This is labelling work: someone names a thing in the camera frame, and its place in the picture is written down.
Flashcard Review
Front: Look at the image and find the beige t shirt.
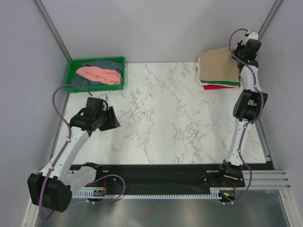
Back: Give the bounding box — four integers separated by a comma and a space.
198, 47, 240, 84

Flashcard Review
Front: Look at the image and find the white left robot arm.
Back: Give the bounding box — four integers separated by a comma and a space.
27, 97, 120, 212

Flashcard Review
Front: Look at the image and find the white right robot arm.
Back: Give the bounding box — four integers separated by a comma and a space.
217, 38, 268, 187

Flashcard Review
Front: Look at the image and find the folded green t shirt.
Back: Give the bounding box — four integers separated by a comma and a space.
200, 76, 241, 87

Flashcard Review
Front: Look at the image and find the green plastic bin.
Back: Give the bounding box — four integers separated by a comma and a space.
65, 57, 125, 93

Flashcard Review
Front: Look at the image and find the salmon pink t shirt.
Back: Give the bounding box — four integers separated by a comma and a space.
76, 66, 122, 85

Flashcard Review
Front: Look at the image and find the folded cream t shirt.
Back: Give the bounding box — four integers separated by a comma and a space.
196, 57, 240, 87

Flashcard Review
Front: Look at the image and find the folded red t shirt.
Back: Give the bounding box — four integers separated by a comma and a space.
196, 64, 241, 90

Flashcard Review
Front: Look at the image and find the blue grey t shirt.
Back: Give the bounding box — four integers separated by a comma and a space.
69, 60, 123, 87

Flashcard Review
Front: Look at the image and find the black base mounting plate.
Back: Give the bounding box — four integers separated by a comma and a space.
92, 164, 245, 196

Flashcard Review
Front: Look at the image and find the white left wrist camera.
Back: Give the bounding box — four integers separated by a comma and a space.
98, 94, 109, 110

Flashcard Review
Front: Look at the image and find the right aluminium frame post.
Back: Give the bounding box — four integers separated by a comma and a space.
243, 0, 284, 42

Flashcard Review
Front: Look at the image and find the aluminium frame post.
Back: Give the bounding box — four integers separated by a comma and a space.
33, 0, 72, 62
243, 0, 284, 42

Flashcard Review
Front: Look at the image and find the left aluminium frame post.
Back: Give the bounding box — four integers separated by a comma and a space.
33, 0, 72, 62

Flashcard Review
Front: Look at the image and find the white slotted cable duct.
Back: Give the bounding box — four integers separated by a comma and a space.
72, 187, 236, 200

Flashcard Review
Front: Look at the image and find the aluminium front frame rail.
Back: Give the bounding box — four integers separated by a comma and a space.
33, 169, 292, 189

